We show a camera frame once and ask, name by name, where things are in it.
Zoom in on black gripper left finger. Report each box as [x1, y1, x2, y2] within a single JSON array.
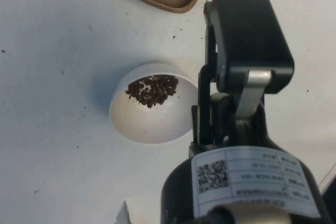
[[191, 0, 221, 146]]

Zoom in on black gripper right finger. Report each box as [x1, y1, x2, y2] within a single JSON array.
[[209, 0, 295, 148]]

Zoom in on white bowl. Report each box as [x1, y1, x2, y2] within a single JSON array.
[[108, 62, 198, 145]]

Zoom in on coffee beans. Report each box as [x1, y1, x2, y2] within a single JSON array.
[[125, 74, 180, 110]]

